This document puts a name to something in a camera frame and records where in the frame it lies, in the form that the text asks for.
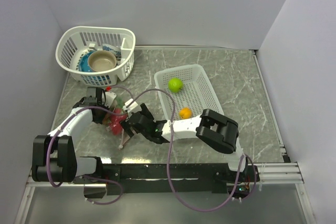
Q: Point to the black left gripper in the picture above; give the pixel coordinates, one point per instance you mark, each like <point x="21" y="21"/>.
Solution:
<point x="97" y="120"/>

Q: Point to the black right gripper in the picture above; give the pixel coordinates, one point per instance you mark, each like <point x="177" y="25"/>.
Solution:
<point x="145" y="110"/>

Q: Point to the clear zip top bag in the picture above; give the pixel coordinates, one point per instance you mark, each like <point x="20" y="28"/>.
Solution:
<point x="124" y="137"/>

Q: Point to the orange fake fruit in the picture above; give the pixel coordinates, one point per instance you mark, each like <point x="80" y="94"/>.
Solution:
<point x="185" y="113"/>

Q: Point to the green fake apple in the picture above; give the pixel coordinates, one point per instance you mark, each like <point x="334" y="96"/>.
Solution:
<point x="175" y="85"/>

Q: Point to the white perforated rectangular basket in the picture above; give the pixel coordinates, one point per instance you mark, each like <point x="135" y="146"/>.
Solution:
<point x="197" y="93"/>

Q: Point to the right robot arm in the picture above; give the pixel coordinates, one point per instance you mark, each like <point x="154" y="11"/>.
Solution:
<point x="212" y="128"/>

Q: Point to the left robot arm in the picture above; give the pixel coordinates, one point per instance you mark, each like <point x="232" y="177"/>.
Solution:
<point x="54" y="158"/>

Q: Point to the red fake strawberry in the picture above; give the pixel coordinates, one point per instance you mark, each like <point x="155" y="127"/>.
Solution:
<point x="114" y="122"/>

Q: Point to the blue plate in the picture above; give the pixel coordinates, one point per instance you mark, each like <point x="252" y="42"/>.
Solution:
<point x="83" y="64"/>

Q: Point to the beige bowl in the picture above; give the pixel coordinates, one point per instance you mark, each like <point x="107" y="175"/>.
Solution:
<point x="102" y="60"/>

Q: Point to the white slatted round basket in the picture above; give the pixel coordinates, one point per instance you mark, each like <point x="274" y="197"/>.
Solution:
<point x="79" y="41"/>

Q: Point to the blue patterned white dish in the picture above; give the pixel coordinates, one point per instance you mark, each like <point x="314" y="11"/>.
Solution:
<point x="113" y="49"/>

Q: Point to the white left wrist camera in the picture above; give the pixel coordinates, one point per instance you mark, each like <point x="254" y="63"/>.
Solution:
<point x="109" y="98"/>

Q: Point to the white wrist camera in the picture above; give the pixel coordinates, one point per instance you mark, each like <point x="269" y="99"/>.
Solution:
<point x="131" y="107"/>
<point x="109" y="98"/>

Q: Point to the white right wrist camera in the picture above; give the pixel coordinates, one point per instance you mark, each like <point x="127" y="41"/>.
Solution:
<point x="131" y="107"/>

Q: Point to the aluminium frame rail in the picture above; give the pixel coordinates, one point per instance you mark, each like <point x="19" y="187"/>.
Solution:
<point x="266" y="173"/>

